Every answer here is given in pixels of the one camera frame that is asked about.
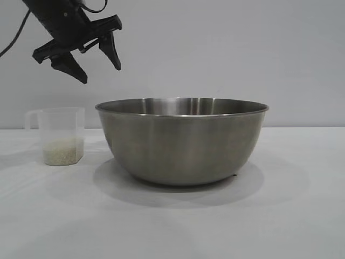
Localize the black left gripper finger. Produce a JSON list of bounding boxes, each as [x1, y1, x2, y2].
[[98, 31, 122, 71], [50, 51, 89, 85]]

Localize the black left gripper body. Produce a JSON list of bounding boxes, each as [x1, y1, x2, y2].
[[23, 0, 124, 65]]

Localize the clear plastic measuring cup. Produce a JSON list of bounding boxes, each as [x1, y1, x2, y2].
[[24, 107, 86, 166]]

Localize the white rice grains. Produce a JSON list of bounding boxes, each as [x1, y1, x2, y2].
[[43, 138, 84, 166]]

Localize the stainless steel mixing bowl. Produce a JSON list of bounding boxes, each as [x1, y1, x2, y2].
[[94, 97, 270, 187]]

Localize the white tablecloth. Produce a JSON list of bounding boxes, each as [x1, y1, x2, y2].
[[0, 126, 345, 259]]

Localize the looped black left arm cable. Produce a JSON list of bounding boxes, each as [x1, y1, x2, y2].
[[84, 0, 109, 13]]

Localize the long black left arm cable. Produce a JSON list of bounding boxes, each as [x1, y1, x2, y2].
[[0, 10, 30, 57]]

